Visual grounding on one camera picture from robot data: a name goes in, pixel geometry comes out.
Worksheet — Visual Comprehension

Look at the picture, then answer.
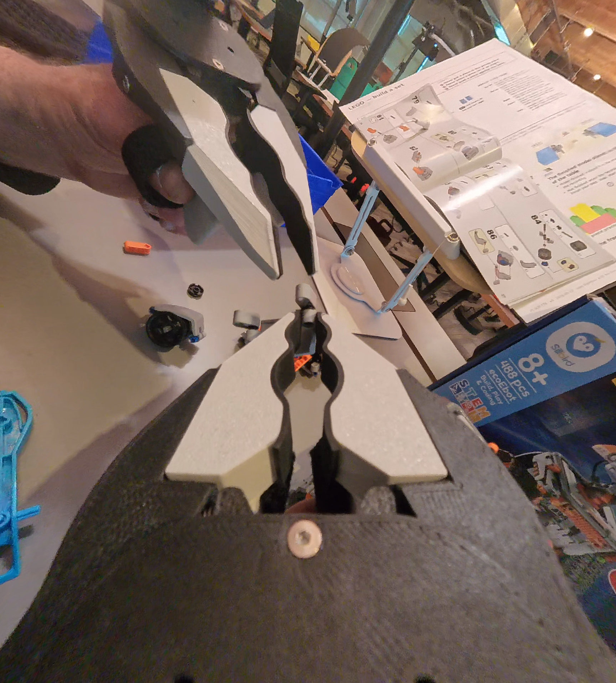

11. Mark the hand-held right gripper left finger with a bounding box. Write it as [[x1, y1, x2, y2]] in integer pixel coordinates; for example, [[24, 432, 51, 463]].
[[167, 312, 300, 497]]

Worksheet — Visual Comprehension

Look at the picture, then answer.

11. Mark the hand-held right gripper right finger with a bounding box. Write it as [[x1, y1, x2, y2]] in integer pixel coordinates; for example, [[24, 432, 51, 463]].
[[310, 312, 447, 500]]

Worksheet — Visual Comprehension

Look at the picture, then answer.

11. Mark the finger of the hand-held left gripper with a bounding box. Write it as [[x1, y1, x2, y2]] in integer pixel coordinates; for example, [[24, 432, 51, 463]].
[[242, 105, 319, 276], [157, 70, 284, 280]]

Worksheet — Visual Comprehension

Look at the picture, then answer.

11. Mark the grey bracket brick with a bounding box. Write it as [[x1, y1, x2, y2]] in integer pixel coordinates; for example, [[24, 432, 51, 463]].
[[232, 308, 266, 349]]

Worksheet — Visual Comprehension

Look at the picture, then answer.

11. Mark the person's left forearm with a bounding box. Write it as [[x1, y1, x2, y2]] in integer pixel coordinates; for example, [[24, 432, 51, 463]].
[[0, 107, 61, 197]]

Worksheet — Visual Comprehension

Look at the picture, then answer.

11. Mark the person's left hand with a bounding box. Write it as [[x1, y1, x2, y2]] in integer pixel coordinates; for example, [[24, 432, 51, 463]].
[[0, 45, 196, 235]]

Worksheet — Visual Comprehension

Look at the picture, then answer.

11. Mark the small grey orange brick assembly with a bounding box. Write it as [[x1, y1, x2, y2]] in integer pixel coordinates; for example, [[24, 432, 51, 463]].
[[289, 321, 330, 380]]

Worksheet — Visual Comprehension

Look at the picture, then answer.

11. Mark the white stand platform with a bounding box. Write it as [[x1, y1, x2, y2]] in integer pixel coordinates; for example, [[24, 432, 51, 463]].
[[349, 123, 463, 262]]

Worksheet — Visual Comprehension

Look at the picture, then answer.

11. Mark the blue cardboard box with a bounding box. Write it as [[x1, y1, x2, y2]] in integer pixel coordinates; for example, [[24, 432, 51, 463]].
[[431, 297, 616, 683]]

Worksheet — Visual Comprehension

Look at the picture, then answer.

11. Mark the instruction booklet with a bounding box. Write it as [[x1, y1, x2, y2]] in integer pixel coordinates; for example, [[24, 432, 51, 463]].
[[342, 38, 616, 321]]

